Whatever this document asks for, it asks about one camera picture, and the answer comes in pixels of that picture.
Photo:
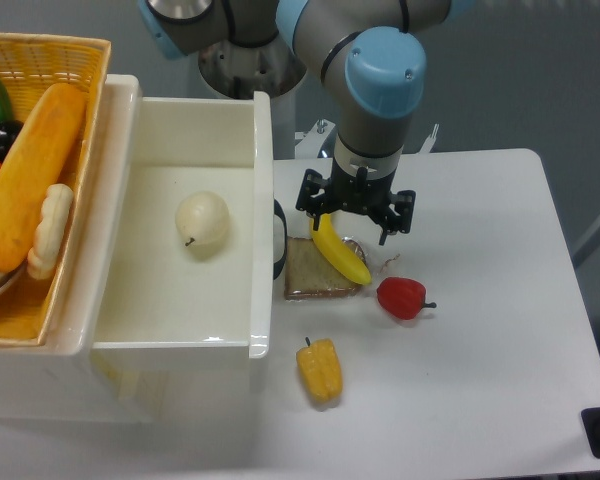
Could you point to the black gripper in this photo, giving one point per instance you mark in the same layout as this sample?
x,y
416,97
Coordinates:
x,y
359,194

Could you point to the white top drawer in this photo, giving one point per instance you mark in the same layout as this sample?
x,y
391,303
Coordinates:
x,y
190,280

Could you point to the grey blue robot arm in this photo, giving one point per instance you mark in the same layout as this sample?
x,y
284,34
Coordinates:
x,y
366,55

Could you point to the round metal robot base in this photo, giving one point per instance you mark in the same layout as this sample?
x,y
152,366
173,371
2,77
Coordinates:
x,y
237,72

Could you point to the white drawer cabinet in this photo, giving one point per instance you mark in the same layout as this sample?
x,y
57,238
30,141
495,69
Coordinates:
x,y
64,379

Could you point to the yellow toy banana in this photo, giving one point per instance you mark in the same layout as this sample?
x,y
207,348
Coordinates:
x,y
333,248

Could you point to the toy bread slice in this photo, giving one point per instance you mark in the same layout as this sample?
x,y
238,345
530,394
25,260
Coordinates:
x,y
308,275

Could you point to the red toy bell pepper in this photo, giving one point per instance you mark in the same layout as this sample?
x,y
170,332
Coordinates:
x,y
403,298

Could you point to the yellow toy bell pepper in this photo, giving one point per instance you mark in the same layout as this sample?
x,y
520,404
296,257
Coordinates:
x,y
320,369

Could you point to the white toy pear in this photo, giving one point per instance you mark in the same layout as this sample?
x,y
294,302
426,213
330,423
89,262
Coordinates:
x,y
202,221

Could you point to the cream toy croissant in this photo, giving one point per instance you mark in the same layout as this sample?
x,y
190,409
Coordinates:
x,y
43,255

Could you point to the orange toy baguette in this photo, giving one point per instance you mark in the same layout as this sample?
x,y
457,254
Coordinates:
x,y
34,163

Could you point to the yellow wicker basket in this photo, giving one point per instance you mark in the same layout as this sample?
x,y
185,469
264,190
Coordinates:
x,y
29,65

